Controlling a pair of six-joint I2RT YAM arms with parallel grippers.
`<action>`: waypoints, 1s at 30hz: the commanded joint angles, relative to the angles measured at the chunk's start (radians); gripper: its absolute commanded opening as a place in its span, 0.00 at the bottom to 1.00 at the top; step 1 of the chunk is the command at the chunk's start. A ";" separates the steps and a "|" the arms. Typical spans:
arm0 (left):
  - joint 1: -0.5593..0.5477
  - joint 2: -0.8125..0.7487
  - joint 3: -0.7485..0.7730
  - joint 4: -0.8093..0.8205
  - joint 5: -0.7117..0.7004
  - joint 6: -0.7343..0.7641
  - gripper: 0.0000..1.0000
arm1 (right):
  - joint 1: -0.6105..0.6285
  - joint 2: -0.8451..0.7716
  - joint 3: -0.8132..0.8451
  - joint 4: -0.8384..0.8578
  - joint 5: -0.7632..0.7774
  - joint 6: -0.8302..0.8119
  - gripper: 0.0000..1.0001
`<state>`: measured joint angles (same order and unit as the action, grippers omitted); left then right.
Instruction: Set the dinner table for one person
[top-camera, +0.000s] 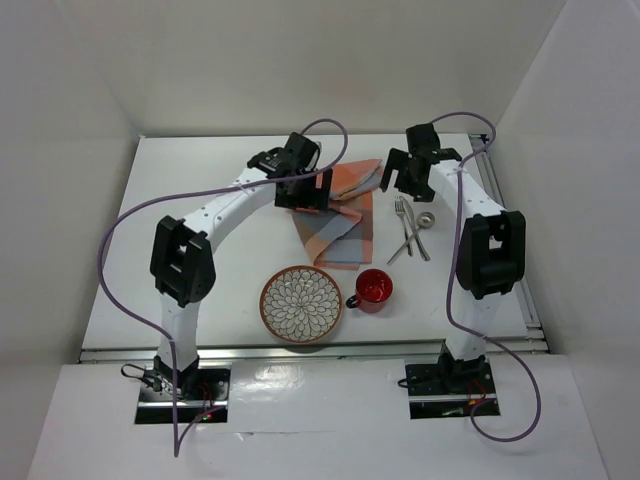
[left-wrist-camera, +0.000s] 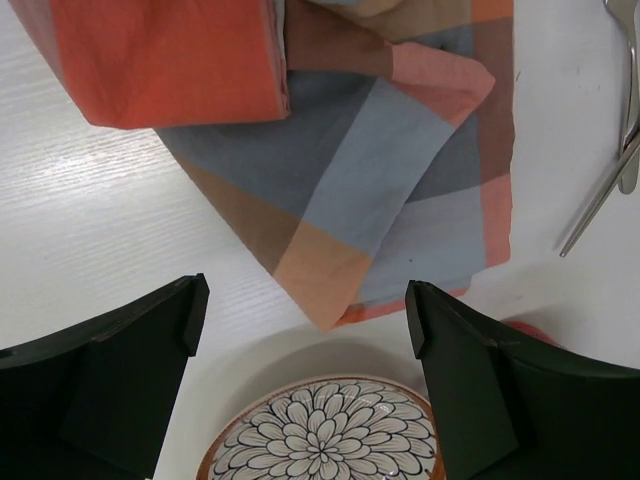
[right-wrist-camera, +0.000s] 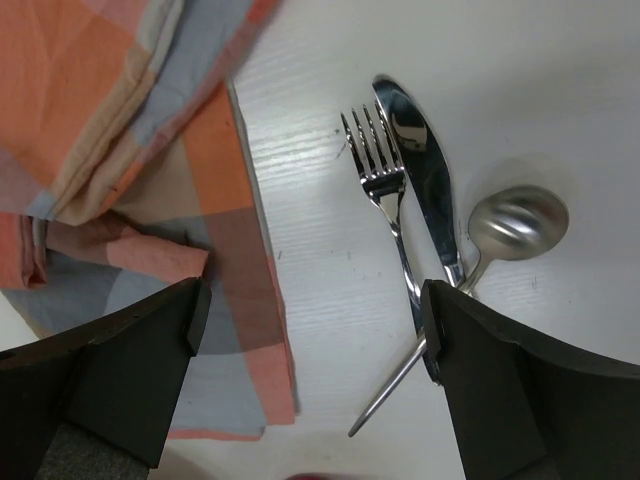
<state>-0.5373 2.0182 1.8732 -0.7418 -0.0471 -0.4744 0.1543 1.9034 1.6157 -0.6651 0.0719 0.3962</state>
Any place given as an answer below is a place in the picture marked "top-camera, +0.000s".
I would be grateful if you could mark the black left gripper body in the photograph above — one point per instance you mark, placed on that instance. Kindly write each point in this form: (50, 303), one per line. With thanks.
(306, 180)

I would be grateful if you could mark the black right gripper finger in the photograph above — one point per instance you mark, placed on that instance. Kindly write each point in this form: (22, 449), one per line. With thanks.
(409, 184)
(396, 162)

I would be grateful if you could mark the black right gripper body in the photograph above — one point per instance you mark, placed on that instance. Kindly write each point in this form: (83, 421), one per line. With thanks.
(410, 158)

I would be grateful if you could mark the silver spoon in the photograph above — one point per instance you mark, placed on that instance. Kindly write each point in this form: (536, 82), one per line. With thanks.
(424, 221)

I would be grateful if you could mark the orange blue checkered cloth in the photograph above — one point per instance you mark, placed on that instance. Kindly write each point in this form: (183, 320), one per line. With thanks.
(342, 236)

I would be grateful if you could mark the red enamel mug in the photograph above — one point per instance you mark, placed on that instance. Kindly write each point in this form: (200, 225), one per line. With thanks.
(373, 289)

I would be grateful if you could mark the floral patterned ceramic plate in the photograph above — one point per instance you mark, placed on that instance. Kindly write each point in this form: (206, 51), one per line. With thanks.
(301, 305)

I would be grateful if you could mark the silver fork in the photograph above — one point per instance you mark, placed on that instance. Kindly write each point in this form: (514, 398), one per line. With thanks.
(400, 213)

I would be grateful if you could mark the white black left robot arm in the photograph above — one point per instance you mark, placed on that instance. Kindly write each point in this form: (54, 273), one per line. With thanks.
(182, 255)

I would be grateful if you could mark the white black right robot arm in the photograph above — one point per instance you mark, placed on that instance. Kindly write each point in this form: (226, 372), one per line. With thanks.
(463, 353)

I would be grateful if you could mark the aluminium right side rail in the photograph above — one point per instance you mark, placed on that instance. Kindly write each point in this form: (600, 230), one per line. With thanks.
(501, 269)

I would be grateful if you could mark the aluminium rail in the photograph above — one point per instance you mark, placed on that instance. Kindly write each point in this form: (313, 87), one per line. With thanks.
(501, 269)
(333, 351)

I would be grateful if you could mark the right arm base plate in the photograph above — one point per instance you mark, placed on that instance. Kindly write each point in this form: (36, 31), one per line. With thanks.
(430, 398)

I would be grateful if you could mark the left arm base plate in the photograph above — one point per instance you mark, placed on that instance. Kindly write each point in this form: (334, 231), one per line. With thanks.
(207, 396)

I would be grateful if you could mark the aluminium front rail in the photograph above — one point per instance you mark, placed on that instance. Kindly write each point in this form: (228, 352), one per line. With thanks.
(333, 351)

